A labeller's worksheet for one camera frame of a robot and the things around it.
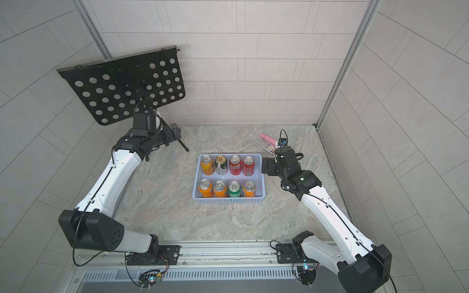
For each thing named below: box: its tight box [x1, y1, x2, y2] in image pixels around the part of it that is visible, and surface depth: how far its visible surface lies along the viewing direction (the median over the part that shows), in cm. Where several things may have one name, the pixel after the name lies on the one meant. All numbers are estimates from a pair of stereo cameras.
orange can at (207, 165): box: [200, 154, 216, 176], surface depth 91 cm
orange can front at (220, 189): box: [213, 180, 228, 198], surface depth 81 cm
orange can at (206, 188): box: [197, 178, 214, 198], surface depth 82 cm
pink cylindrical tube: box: [260, 133, 277, 146], surface depth 111 cm
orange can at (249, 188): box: [242, 180, 257, 198], surface depth 81 cm
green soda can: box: [227, 180, 242, 198], surface depth 81 cm
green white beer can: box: [214, 155, 228, 176], surface depth 91 cm
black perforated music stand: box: [56, 45, 186, 126], surface depth 74 cm
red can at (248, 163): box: [242, 155, 256, 178], surface depth 91 cm
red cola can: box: [229, 154, 242, 176], surface depth 91 cm
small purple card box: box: [262, 141, 277, 156], surface depth 107 cm
